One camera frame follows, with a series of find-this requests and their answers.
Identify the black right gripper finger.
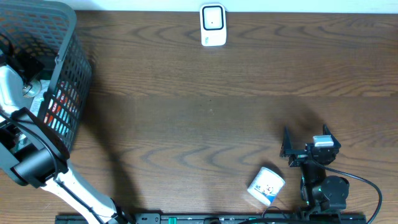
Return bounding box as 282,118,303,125
280,127,293,157
323,124,332,136

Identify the green lid white jar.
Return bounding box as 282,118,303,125
22,80,42,98

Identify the white blue labelled jar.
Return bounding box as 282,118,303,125
247,167,285,206

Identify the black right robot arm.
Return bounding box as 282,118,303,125
280,124,349,219

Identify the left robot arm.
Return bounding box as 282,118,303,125
1,53,136,223

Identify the white barcode scanner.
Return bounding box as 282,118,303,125
200,3,227,47

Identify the grey plastic mesh basket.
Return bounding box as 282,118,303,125
1,0,92,149

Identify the flat white red package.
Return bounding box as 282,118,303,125
30,80,79,136

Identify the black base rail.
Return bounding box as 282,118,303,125
55,212,368,224

